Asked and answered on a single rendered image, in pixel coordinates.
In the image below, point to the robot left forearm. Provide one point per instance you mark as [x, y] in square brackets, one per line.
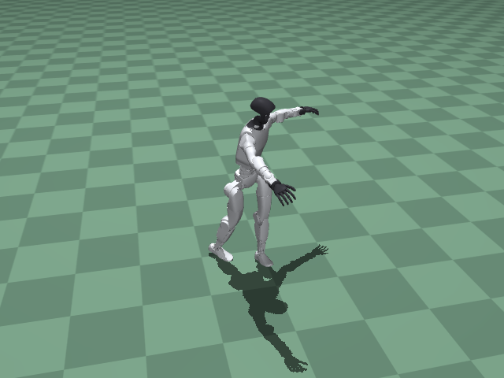
[293, 112]

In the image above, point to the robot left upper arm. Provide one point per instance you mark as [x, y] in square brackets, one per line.
[275, 117]

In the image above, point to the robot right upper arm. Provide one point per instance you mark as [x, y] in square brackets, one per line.
[247, 144]

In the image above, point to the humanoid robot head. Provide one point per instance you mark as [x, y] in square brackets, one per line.
[264, 107]

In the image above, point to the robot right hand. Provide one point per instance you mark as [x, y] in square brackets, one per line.
[281, 189]

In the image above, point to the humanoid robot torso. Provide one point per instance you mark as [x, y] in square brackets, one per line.
[245, 174]

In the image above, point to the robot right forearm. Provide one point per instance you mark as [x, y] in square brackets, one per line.
[262, 170]

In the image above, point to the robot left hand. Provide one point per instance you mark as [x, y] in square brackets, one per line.
[307, 109]

